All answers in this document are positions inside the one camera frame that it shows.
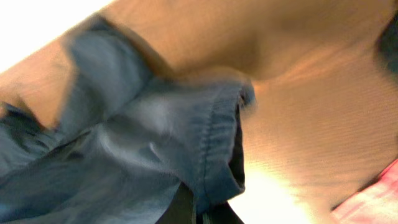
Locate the black patterned garment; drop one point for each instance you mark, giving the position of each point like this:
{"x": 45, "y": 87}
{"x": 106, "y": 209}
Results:
{"x": 387, "y": 46}

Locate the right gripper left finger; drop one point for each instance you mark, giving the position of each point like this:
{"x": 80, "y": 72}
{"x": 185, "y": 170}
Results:
{"x": 181, "y": 209}

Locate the red printed t-shirt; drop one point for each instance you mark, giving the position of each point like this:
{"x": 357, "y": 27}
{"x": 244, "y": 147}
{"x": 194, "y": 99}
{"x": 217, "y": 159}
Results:
{"x": 376, "y": 204}

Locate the blue denim shorts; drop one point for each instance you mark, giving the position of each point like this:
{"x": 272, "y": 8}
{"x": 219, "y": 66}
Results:
{"x": 124, "y": 142}

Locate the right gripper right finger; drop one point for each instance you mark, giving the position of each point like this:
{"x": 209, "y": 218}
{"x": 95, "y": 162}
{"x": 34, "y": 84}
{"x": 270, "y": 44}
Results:
{"x": 221, "y": 214}

